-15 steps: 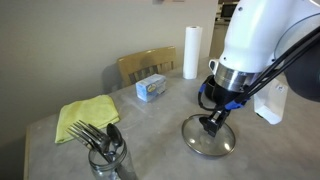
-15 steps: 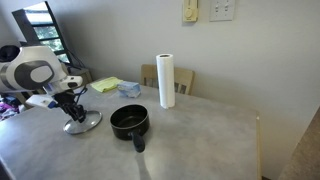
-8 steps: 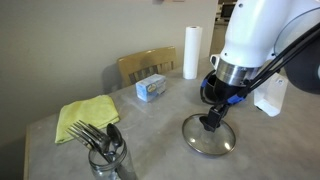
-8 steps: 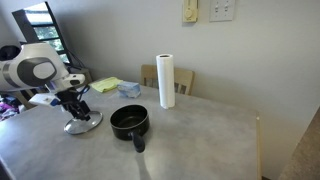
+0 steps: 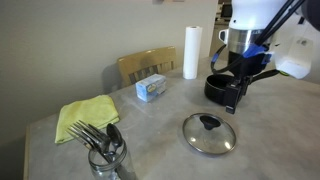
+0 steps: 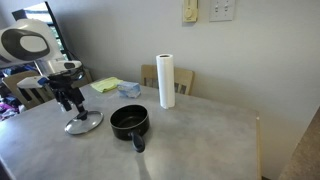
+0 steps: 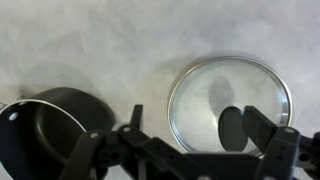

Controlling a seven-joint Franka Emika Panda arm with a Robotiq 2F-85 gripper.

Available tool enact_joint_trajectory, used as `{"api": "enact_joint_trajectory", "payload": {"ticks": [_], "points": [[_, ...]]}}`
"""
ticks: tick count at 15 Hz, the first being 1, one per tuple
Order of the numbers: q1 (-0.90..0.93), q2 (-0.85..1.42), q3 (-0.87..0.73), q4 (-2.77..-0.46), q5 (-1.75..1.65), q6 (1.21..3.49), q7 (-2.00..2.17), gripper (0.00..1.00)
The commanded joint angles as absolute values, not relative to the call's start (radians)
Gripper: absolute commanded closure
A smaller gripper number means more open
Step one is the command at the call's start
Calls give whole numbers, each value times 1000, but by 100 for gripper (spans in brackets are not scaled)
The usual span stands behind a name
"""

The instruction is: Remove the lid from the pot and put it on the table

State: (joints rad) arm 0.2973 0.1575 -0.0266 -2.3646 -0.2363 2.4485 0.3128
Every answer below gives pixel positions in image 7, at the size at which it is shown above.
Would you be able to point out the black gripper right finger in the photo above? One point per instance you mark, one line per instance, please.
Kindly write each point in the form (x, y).
(280, 146)

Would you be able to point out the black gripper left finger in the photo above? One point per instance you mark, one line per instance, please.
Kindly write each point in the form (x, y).
(100, 156)

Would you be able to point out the glass lid with black knob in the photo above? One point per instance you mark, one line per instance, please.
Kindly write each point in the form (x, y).
(200, 100)

